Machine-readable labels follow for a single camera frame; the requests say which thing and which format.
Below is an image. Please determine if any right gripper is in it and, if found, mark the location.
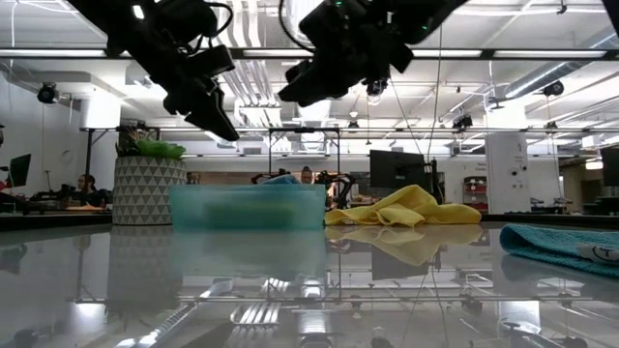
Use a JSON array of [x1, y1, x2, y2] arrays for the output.
[[278, 42, 416, 109]]

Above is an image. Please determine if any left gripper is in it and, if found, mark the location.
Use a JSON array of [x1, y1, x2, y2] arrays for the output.
[[143, 46, 242, 142]]

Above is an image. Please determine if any yellow microfiber towel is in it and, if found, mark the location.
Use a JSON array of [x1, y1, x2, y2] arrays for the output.
[[324, 184, 483, 228]]

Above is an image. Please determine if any translucent teal plastic bin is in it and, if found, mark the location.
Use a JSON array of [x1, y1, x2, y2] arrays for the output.
[[168, 183, 328, 231]]

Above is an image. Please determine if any plant in triangle-patterned pot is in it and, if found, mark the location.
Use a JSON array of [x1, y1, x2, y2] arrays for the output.
[[112, 126, 188, 227]]

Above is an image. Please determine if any black computer monitor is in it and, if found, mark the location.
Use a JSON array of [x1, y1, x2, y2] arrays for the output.
[[369, 149, 433, 194]]

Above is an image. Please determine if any black overhead beam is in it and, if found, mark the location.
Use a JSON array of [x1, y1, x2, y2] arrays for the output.
[[0, 46, 619, 62]]

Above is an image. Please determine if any shelf with red bins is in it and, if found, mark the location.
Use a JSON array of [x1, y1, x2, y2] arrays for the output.
[[462, 175, 488, 213]]

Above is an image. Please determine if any small black monitor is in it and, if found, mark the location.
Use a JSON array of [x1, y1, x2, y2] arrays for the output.
[[7, 153, 33, 188]]

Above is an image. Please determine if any white building column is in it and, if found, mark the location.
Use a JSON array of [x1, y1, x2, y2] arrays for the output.
[[485, 103, 532, 216]]

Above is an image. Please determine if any teal towel with white label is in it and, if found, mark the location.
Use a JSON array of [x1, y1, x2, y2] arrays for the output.
[[499, 222, 619, 280]]

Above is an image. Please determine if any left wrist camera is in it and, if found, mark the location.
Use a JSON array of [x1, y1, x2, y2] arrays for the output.
[[191, 44, 237, 77]]

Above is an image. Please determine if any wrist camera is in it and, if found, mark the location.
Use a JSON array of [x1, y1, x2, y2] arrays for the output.
[[297, 2, 349, 54], [191, 44, 237, 77]]

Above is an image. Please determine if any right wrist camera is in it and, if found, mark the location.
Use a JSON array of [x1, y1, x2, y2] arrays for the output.
[[297, 2, 349, 54]]

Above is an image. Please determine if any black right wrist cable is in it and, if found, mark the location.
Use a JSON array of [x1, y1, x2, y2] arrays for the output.
[[278, 0, 318, 53]]

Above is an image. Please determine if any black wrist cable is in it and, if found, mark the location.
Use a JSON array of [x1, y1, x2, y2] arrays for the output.
[[278, 0, 318, 53], [192, 1, 235, 49]]

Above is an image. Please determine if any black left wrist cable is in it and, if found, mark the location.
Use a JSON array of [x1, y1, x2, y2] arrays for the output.
[[192, 1, 235, 49]]

